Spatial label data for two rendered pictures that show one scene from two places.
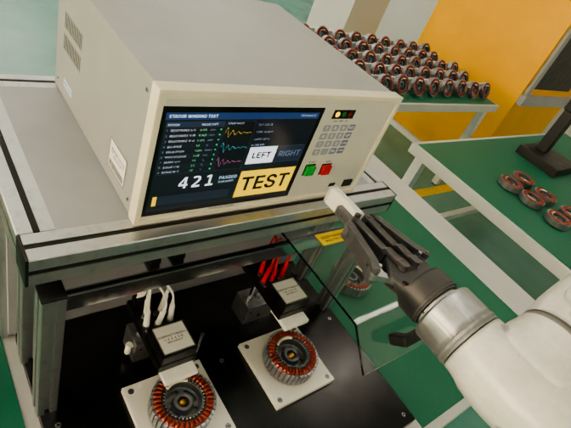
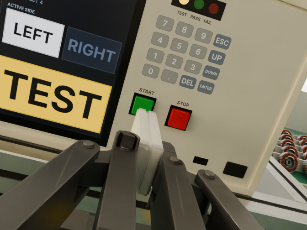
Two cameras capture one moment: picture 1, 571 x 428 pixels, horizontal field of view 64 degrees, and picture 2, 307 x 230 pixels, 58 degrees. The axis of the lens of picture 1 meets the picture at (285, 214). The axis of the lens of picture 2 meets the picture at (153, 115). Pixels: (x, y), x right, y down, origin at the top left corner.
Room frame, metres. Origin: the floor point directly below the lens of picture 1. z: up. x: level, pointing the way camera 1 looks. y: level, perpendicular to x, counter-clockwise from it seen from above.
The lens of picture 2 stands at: (0.48, -0.19, 1.25)
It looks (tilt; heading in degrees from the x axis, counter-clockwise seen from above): 16 degrees down; 42
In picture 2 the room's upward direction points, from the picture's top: 17 degrees clockwise
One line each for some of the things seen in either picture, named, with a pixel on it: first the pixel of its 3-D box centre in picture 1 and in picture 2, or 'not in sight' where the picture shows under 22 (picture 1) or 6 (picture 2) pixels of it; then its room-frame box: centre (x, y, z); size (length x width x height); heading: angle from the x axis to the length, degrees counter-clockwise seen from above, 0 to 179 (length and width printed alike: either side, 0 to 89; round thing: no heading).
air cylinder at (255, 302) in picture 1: (253, 303); not in sight; (0.71, -0.02, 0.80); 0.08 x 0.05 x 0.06; 140
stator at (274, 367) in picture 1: (290, 356); not in sight; (0.61, -0.13, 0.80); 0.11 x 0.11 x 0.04
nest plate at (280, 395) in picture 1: (286, 363); not in sight; (0.61, -0.13, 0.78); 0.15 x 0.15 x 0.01; 50
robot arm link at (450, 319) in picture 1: (453, 323); not in sight; (0.46, -0.25, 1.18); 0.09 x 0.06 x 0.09; 140
